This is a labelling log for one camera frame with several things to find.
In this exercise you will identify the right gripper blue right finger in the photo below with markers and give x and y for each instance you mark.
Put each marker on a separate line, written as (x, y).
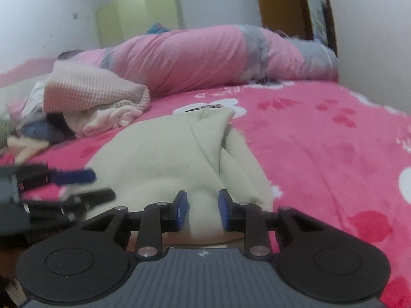
(250, 220)

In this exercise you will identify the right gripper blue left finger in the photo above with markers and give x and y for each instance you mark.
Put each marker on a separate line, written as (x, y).
(156, 219)

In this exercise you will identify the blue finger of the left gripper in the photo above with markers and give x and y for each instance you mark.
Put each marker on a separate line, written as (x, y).
(89, 199)
(72, 177)

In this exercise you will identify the cream fleece garment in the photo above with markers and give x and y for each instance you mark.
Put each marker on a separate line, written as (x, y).
(199, 152)

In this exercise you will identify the black garment in pile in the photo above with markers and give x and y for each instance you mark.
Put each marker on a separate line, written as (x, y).
(60, 131)

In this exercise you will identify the blue denim jeans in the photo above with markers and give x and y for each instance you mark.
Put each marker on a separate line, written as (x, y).
(37, 131)

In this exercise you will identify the beige cloth on pile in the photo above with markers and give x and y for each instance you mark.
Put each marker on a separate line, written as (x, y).
(25, 148)

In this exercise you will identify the grey garment on pile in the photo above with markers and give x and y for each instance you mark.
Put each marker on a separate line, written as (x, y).
(33, 110)

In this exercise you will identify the green patterned cloth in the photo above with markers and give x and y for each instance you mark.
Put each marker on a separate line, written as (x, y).
(6, 129)

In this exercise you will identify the pink checked knit garment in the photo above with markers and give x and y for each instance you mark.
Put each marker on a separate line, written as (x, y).
(76, 87)

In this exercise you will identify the pink floral bed blanket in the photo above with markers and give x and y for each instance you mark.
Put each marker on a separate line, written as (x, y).
(328, 152)

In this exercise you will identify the pink grey rolled quilt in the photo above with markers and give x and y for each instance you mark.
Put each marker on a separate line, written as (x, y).
(193, 59)

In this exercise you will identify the yellow green cabinet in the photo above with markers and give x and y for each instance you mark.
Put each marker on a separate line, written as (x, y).
(123, 19)

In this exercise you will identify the brown wooden door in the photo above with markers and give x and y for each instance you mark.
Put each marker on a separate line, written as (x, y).
(305, 19)

